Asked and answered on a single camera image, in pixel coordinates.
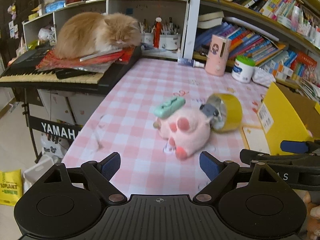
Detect pink pig plush toy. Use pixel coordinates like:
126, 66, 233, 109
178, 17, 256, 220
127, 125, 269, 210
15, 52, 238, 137
153, 108, 210, 160

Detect grey blue toy robot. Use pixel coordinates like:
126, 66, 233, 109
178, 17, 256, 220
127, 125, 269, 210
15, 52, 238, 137
200, 103, 224, 130

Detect yellow tape roll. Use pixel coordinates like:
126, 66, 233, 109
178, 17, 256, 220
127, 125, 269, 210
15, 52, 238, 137
207, 93, 242, 133

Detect mint green small device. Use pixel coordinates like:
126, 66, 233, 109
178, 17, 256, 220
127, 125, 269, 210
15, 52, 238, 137
153, 96, 185, 119

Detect yellow cardboard box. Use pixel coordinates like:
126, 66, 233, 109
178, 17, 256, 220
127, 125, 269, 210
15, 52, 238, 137
257, 83, 319, 155

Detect white orange medicine box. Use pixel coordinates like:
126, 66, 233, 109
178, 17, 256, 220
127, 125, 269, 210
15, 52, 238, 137
271, 63, 293, 77

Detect white quilted pouch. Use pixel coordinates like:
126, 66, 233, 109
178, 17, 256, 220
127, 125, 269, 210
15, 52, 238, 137
252, 67, 276, 88

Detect pink checkered tablecloth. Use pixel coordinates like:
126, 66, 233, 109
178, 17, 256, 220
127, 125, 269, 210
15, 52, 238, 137
62, 57, 271, 198

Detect yellow plastic bag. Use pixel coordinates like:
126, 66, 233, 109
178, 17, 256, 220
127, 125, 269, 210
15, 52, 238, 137
0, 170, 23, 206

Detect black electronic keyboard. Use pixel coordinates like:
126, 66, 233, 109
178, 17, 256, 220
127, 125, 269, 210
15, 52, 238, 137
1, 47, 142, 95

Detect white jar green lid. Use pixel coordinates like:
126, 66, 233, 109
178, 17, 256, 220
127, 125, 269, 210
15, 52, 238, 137
232, 55, 255, 83

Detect pink cylindrical humidifier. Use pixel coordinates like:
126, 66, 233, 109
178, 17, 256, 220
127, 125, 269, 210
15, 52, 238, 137
204, 35, 232, 76

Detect small spray bottle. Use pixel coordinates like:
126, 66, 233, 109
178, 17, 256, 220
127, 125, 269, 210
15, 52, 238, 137
177, 57, 205, 68

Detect row of leaning books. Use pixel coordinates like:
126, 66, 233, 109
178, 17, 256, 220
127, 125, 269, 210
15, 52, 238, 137
194, 22, 289, 67

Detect red papers under cat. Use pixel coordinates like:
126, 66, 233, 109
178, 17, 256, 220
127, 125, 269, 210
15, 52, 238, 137
36, 47, 135, 73

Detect white pen holder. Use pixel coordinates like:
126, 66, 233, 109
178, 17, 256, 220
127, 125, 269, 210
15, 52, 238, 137
159, 34, 181, 51

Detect orange fluffy cat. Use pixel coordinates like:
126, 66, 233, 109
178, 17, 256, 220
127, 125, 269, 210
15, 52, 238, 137
54, 12, 141, 59

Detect red bottle figurine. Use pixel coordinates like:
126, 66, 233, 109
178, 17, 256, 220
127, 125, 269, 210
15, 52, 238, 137
153, 17, 162, 49

